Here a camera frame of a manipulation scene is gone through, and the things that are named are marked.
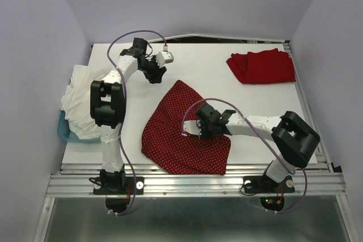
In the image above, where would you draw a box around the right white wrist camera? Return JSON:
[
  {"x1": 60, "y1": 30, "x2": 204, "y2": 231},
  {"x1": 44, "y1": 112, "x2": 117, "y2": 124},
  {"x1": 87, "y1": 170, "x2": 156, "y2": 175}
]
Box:
[{"x1": 181, "y1": 120, "x2": 202, "y2": 137}]

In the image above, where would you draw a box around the teal plastic basket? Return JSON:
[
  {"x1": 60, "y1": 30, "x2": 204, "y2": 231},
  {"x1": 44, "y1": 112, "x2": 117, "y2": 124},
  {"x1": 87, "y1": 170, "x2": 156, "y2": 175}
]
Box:
[{"x1": 57, "y1": 111, "x2": 100, "y2": 143}]

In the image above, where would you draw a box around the purple cable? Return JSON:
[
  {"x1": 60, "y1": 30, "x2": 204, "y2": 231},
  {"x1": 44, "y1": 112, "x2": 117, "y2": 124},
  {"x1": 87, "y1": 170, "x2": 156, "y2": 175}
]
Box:
[
  {"x1": 180, "y1": 98, "x2": 309, "y2": 215},
  {"x1": 107, "y1": 29, "x2": 170, "y2": 217}
]

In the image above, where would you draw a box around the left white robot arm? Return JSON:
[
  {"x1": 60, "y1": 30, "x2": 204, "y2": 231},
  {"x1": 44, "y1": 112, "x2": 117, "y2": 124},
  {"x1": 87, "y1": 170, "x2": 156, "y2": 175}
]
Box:
[{"x1": 90, "y1": 38, "x2": 174, "y2": 195}]

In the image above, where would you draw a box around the red polka dot skirt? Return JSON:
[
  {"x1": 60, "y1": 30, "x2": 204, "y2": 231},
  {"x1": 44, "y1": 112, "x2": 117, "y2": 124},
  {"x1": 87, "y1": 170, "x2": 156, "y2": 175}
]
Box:
[{"x1": 140, "y1": 79, "x2": 233, "y2": 176}]

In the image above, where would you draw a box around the white skirt in basket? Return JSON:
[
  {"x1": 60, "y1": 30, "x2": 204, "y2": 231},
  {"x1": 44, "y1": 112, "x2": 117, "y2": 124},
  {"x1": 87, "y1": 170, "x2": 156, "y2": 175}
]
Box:
[{"x1": 61, "y1": 65, "x2": 109, "y2": 140}]

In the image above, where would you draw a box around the folded plain red skirt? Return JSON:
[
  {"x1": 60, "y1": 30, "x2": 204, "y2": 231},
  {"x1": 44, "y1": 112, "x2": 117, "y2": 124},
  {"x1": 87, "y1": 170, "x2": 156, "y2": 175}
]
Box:
[{"x1": 226, "y1": 48, "x2": 296, "y2": 84}]

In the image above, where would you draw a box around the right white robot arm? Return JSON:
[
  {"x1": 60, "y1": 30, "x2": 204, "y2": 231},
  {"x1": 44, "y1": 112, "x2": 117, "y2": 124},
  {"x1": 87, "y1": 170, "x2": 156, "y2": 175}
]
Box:
[{"x1": 183, "y1": 103, "x2": 320, "y2": 191}]

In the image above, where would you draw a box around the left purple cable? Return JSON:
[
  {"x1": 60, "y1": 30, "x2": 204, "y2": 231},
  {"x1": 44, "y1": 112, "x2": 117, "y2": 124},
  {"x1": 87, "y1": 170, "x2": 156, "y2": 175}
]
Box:
[{"x1": 107, "y1": 29, "x2": 170, "y2": 217}]

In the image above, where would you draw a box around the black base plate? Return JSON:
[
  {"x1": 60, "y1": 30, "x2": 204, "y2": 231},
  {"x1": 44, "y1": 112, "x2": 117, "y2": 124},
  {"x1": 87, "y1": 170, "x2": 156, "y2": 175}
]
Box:
[
  {"x1": 239, "y1": 175, "x2": 295, "y2": 213},
  {"x1": 88, "y1": 177, "x2": 144, "y2": 216}
]

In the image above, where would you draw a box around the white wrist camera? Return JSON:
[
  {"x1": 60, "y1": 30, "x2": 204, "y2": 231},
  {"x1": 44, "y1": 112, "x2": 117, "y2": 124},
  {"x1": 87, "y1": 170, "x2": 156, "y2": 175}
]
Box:
[
  {"x1": 155, "y1": 50, "x2": 174, "y2": 67},
  {"x1": 181, "y1": 120, "x2": 202, "y2": 137}
]

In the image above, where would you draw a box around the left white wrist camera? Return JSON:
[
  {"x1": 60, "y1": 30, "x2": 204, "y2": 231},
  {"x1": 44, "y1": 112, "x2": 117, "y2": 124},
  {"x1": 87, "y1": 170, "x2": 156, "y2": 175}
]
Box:
[{"x1": 155, "y1": 50, "x2": 174, "y2": 67}]

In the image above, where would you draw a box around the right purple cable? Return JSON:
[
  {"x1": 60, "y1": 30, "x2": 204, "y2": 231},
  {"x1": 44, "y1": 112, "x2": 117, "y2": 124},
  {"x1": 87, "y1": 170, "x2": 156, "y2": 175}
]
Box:
[{"x1": 180, "y1": 98, "x2": 309, "y2": 215}]

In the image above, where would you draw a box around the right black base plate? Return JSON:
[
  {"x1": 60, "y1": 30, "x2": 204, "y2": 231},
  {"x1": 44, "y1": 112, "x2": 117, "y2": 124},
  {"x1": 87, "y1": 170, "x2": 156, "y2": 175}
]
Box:
[{"x1": 239, "y1": 175, "x2": 295, "y2": 213}]

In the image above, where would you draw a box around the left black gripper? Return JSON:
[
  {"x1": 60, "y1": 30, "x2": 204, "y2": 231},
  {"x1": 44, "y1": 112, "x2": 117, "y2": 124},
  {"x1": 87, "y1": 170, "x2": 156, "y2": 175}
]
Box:
[{"x1": 139, "y1": 54, "x2": 167, "y2": 84}]

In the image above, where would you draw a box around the aluminium rail frame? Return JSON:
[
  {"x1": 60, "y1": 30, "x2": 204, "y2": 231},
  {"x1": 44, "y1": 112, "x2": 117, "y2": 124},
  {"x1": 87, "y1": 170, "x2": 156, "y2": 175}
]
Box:
[{"x1": 33, "y1": 37, "x2": 355, "y2": 242}]

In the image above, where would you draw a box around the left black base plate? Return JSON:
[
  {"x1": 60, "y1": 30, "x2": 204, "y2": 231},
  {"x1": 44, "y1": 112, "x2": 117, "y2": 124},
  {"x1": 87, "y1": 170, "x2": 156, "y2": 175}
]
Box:
[{"x1": 88, "y1": 177, "x2": 144, "y2": 216}]

